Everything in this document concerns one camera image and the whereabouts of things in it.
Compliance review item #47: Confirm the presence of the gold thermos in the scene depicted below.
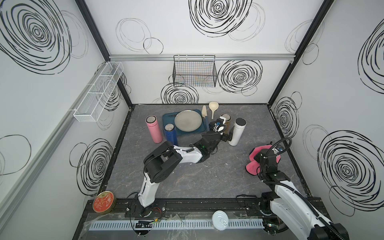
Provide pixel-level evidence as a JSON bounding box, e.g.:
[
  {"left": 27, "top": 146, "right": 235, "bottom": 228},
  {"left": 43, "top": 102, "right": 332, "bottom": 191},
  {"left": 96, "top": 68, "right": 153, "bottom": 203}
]
[{"left": 221, "top": 114, "right": 232, "bottom": 134}]

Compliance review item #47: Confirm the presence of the pink microfiber cloth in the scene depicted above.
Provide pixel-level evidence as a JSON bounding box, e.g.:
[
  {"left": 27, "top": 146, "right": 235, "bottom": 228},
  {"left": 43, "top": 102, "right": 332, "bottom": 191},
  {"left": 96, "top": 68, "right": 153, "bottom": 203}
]
[{"left": 246, "top": 145, "right": 281, "bottom": 176}]

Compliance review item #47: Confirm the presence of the blue thermos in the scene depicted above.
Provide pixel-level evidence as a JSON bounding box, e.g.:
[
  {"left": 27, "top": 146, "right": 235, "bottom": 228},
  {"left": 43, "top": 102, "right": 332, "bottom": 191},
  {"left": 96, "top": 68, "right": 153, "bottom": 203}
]
[{"left": 164, "top": 124, "right": 178, "bottom": 146}]

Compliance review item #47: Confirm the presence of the pink thermos steel lid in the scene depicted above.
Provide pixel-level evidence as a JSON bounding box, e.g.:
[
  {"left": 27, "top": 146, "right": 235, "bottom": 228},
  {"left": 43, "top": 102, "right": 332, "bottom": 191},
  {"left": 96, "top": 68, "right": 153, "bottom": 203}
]
[{"left": 146, "top": 115, "right": 163, "bottom": 144}]

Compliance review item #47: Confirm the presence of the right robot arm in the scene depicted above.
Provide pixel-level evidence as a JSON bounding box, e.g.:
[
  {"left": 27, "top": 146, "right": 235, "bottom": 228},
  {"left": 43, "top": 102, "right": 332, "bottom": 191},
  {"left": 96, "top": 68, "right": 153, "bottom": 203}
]
[{"left": 254, "top": 138, "right": 349, "bottom": 240}]

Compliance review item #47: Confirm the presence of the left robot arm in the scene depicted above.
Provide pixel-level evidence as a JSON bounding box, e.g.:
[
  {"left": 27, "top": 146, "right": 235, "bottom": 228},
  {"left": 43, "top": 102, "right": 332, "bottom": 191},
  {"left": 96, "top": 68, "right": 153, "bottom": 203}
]
[{"left": 138, "top": 129, "right": 234, "bottom": 209}]

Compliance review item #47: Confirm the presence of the white thermos black lid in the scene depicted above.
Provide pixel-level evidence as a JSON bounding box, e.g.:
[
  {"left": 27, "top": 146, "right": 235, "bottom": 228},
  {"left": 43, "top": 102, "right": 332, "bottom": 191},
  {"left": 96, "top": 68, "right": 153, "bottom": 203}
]
[{"left": 229, "top": 118, "right": 247, "bottom": 146}]

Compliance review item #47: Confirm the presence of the grey round plate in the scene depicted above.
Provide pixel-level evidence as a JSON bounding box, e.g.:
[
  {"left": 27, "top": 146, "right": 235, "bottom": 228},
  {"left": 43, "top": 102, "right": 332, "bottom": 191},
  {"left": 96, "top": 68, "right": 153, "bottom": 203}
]
[{"left": 175, "top": 110, "right": 203, "bottom": 132}]

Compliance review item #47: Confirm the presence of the teal plastic tray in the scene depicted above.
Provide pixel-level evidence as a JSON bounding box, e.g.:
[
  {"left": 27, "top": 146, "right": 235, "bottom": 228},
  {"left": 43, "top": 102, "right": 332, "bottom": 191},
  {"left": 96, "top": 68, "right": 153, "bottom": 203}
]
[{"left": 163, "top": 110, "right": 207, "bottom": 136}]

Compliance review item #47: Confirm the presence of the white round cap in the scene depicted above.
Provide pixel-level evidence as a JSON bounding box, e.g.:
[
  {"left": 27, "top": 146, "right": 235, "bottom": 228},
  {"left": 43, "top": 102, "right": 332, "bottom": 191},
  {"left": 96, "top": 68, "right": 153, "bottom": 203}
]
[{"left": 212, "top": 211, "right": 229, "bottom": 231}]

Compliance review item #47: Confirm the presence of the tape roll on floor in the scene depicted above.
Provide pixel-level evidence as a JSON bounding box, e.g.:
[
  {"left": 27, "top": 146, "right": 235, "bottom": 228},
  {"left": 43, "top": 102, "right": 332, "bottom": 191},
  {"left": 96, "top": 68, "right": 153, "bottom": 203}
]
[{"left": 92, "top": 191, "right": 117, "bottom": 214}]

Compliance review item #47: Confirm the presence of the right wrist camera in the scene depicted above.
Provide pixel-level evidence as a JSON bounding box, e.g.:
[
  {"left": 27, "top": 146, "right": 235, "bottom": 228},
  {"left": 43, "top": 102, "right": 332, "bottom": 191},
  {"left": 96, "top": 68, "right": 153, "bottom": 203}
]
[{"left": 272, "top": 145, "right": 285, "bottom": 155}]

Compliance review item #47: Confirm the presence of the cream spatula blue handle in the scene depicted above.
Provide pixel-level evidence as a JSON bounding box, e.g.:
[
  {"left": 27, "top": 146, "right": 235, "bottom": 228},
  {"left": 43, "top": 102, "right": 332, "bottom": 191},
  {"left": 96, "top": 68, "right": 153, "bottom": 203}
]
[{"left": 201, "top": 105, "right": 208, "bottom": 119}]

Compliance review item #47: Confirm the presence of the cream ladle grey handle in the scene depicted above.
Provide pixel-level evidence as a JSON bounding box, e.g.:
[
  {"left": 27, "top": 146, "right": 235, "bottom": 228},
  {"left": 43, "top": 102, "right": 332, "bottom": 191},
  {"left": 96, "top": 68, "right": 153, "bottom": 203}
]
[{"left": 209, "top": 102, "right": 219, "bottom": 120}]

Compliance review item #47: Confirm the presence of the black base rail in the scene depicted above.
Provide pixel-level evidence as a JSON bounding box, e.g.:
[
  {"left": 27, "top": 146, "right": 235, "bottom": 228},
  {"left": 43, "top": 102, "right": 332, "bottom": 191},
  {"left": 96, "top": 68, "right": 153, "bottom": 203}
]
[{"left": 123, "top": 195, "right": 277, "bottom": 219}]

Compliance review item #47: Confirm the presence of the white slotted cable duct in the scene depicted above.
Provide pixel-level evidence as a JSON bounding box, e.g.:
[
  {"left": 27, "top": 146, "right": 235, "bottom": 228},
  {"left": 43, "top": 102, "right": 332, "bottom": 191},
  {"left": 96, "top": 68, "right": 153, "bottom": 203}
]
[{"left": 89, "top": 219, "right": 265, "bottom": 231}]

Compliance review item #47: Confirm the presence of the black wire basket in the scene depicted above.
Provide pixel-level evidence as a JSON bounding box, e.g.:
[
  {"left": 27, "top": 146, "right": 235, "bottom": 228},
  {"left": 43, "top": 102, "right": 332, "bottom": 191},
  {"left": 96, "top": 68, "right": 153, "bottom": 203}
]
[{"left": 172, "top": 60, "right": 218, "bottom": 88}]

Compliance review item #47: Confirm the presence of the aluminium wall rail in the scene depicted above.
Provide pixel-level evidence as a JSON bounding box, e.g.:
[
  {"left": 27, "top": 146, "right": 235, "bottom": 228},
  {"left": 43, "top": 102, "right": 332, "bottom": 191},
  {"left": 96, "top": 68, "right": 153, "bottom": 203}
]
[{"left": 110, "top": 54, "right": 296, "bottom": 62}]

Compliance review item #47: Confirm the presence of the white wire rack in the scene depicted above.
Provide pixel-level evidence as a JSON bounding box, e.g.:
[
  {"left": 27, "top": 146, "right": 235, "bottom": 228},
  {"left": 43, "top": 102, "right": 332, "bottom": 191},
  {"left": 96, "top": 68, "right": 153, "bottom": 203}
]
[{"left": 74, "top": 62, "right": 124, "bottom": 123}]

